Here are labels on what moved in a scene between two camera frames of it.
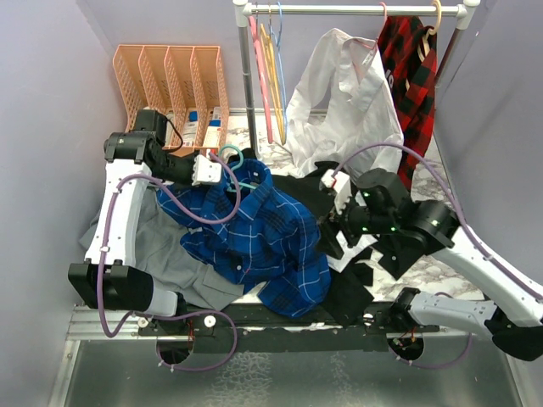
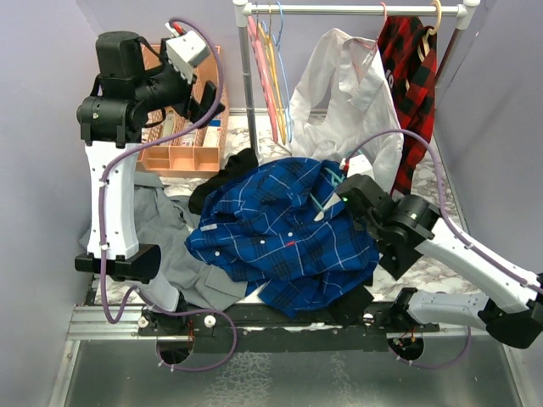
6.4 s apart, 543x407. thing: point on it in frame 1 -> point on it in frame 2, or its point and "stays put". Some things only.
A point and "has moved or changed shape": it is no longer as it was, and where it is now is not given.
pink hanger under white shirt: [372, 44] stays put
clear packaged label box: [191, 128] stays put
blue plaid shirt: [270, 239] has moved or changed shape
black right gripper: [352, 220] -> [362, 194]
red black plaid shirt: [409, 52] stays put
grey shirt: [159, 254] stays put
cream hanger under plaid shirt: [423, 49] stays put
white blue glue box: [213, 134] stays put
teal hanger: [234, 185] -> [334, 179]
